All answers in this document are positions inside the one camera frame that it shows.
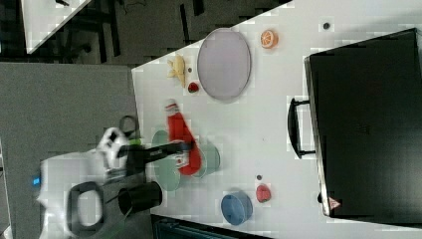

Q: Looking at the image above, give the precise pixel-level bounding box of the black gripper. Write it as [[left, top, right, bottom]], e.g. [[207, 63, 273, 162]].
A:
[[117, 141, 193, 176]]

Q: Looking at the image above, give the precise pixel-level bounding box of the red ketchup bottle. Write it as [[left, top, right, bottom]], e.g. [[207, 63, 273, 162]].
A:
[[165, 99, 202, 175]]

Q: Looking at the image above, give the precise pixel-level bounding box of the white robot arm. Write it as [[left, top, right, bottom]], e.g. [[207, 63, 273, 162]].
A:
[[37, 127, 197, 239]]

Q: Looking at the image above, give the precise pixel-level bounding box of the green plastic strainer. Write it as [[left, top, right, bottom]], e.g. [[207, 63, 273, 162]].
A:
[[152, 130, 181, 191]]

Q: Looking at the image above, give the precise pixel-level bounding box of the green toy lime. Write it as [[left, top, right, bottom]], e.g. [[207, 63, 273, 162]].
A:
[[129, 138, 142, 145]]

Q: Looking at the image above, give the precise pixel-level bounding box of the black cylinder upper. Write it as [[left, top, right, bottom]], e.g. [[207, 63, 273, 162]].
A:
[[117, 181, 162, 215]]

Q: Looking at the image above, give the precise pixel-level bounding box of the green mug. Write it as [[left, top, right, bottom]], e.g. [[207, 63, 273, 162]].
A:
[[193, 141, 220, 178]]

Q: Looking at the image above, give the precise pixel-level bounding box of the toy strawberry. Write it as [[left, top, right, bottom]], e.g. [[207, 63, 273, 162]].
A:
[[188, 83, 199, 94]]

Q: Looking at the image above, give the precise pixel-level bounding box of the peeled toy banana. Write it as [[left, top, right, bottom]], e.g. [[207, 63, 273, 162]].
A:
[[167, 55, 186, 87]]

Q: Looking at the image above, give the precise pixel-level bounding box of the blue plastic cup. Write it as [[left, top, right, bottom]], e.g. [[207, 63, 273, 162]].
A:
[[220, 191, 253, 226]]

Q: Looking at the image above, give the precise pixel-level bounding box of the lavender round plate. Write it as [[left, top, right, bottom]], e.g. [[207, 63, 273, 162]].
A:
[[197, 28, 251, 102]]

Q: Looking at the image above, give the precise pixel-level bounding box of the red toy fruit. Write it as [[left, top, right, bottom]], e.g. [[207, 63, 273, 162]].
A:
[[256, 184, 272, 203]]

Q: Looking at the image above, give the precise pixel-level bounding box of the toy orange slice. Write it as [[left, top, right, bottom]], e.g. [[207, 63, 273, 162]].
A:
[[261, 30, 279, 49]]

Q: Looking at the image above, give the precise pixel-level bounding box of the black toaster oven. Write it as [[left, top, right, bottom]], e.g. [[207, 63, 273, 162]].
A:
[[304, 28, 422, 228]]

